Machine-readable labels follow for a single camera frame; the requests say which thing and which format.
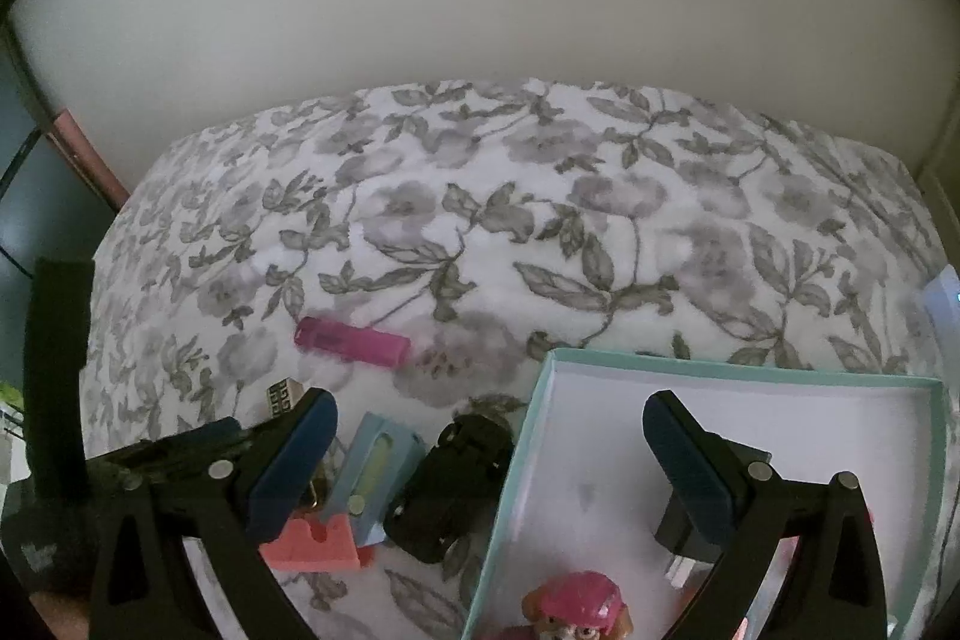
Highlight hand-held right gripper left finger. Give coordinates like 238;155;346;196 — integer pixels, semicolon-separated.
88;388;339;640

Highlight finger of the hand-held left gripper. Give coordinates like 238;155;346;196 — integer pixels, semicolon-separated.
88;418;253;482

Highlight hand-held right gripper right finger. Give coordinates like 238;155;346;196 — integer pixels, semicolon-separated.
643;389;890;640

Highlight teal box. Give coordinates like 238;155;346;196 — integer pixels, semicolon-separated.
457;347;947;640

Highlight puppy toy figure pink helmet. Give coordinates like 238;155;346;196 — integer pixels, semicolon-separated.
498;570;635;640

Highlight gold patterned bar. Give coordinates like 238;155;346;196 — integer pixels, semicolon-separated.
265;377;309;420

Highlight black power adapter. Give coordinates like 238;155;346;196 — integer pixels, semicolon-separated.
652;481;722;575

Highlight light blue box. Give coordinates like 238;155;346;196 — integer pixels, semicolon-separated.
322;413;429;548

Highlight pink foam piece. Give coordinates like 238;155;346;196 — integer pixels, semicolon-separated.
258;510;362;574

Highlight purple tube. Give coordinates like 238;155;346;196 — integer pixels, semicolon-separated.
293;315;413;368

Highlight black toy car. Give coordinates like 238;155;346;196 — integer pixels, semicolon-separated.
383;413;519;565

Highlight pink pole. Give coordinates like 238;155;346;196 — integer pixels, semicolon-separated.
47;110;133;211

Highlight white device with light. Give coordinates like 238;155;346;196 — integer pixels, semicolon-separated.
922;264;960;348

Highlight grey floral blanket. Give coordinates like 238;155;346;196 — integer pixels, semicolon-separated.
75;77;953;640

